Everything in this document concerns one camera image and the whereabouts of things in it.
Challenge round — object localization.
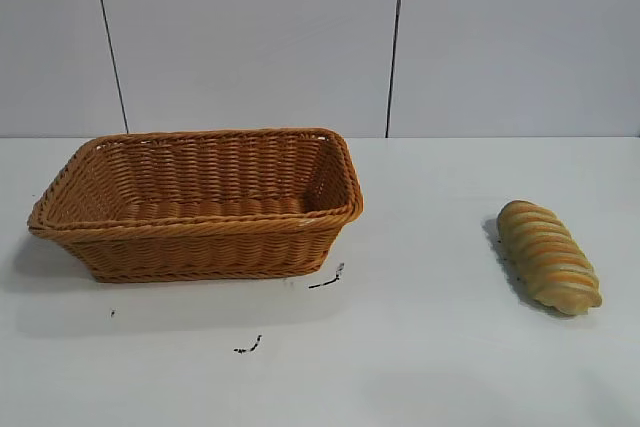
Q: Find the long striped bread loaf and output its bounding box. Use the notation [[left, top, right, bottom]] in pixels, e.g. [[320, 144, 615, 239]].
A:
[[496, 199, 604, 317]]

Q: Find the brown woven wicker basket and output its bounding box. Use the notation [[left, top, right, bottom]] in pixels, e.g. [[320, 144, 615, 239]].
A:
[[27, 126, 364, 284]]

